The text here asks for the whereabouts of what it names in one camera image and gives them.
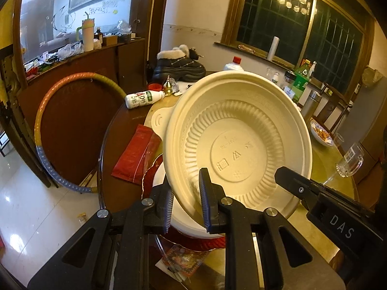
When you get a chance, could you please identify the clear plastic bags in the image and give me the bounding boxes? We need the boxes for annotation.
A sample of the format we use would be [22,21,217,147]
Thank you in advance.
[57,42,84,60]

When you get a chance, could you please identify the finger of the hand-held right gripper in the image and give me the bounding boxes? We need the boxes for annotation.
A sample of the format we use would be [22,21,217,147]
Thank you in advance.
[275,167,325,210]

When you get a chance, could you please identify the black fur-lined boots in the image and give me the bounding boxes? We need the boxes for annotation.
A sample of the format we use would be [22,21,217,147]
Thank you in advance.
[152,45,207,82]

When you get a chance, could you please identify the multicoloured hula hoop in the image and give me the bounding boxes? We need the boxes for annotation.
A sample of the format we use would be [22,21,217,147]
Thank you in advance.
[34,72,127,194]

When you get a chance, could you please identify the clear bottle black cap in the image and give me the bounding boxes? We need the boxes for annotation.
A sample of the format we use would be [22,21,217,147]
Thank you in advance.
[283,71,296,89]

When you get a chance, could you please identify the white paper roll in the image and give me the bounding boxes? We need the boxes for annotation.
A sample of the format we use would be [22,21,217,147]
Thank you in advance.
[267,36,280,61]

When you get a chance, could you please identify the clear glass pitcher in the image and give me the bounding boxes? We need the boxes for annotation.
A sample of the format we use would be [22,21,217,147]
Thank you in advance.
[335,143,365,178]

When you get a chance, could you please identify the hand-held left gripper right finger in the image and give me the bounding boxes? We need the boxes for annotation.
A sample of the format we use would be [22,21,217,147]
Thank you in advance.
[200,168,345,290]

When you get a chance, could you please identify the green plastic bottle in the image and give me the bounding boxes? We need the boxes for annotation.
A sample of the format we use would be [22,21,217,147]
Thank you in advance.
[292,60,312,103]

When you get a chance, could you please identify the white disposable bowl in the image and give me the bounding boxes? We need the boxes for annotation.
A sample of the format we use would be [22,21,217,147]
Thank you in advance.
[151,169,230,240]

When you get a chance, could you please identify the wooden chair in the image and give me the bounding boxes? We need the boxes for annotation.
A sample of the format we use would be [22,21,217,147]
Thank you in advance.
[313,83,353,133]

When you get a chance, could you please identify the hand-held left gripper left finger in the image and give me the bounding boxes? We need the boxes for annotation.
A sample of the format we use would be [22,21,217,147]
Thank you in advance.
[27,177,174,290]

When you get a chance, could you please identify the white liquor bottle red cap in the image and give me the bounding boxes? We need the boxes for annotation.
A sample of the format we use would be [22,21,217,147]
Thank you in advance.
[224,56,244,71]

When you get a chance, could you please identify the dark barred window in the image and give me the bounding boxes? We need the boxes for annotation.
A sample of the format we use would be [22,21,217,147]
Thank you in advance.
[222,0,375,95]

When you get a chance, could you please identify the grey refrigerator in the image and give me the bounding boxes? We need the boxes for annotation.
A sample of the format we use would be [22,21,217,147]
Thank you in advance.
[342,75,387,185]

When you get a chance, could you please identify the white milk bottle green label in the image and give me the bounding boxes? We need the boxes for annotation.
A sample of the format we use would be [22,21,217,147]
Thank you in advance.
[125,90,166,109]

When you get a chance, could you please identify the steel thermos flask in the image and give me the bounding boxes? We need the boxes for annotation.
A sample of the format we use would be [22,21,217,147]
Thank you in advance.
[300,91,322,122]

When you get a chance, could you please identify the white tumbler with handle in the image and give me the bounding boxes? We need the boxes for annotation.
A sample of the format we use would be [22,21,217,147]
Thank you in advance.
[76,12,96,52]

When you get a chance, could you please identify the wooden sideboard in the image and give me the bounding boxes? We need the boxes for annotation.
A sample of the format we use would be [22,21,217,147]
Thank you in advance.
[0,38,149,189]

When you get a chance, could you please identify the red foil packet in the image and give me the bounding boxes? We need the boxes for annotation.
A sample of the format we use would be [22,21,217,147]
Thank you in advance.
[111,124,163,185]

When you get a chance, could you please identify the cream ribbed plastic bowl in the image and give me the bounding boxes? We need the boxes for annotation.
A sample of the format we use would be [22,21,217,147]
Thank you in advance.
[150,71,313,232]

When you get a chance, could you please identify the blue patterned plate with food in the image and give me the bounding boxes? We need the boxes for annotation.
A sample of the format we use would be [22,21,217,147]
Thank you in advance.
[310,119,335,147]

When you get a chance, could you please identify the sideboard mirror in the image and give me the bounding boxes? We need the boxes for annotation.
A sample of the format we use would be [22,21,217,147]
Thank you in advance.
[20,0,158,67]

